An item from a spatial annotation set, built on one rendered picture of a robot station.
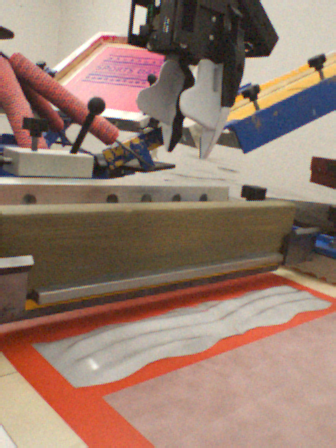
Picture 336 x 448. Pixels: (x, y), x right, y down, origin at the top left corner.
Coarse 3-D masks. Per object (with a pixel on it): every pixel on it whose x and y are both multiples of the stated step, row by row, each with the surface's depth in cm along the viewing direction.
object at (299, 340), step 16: (192, 288) 54; (208, 288) 54; (224, 288) 55; (240, 288) 56; (256, 288) 57; (304, 288) 59; (192, 304) 49; (304, 320) 49; (320, 320) 49; (256, 336) 43; (272, 336) 43; (288, 336) 44; (304, 336) 44; (320, 336) 45; (288, 352) 41; (304, 352) 41; (320, 352) 41; (304, 368) 38; (320, 368) 38
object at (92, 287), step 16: (256, 256) 57; (272, 256) 58; (144, 272) 45; (160, 272) 45; (176, 272) 46; (192, 272) 48; (208, 272) 50; (32, 288) 37; (48, 288) 37; (64, 288) 38; (80, 288) 39; (96, 288) 40; (112, 288) 41; (128, 288) 42
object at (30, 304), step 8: (272, 264) 62; (224, 272) 56; (232, 272) 57; (176, 280) 50; (184, 280) 51; (136, 288) 46; (144, 288) 47; (96, 296) 43; (32, 304) 39; (48, 304) 40; (56, 304) 40
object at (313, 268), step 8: (320, 256) 64; (328, 256) 64; (296, 264) 67; (304, 264) 66; (312, 264) 65; (320, 264) 64; (328, 264) 63; (304, 272) 66; (312, 272) 65; (320, 272) 64; (328, 272) 63; (328, 280) 63; (0, 424) 22; (0, 432) 21; (0, 440) 20; (8, 440) 21
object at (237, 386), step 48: (0, 336) 37; (48, 336) 38; (240, 336) 43; (48, 384) 31; (144, 384) 33; (192, 384) 33; (240, 384) 34; (288, 384) 35; (96, 432) 27; (144, 432) 28; (192, 432) 28; (240, 432) 29; (288, 432) 29
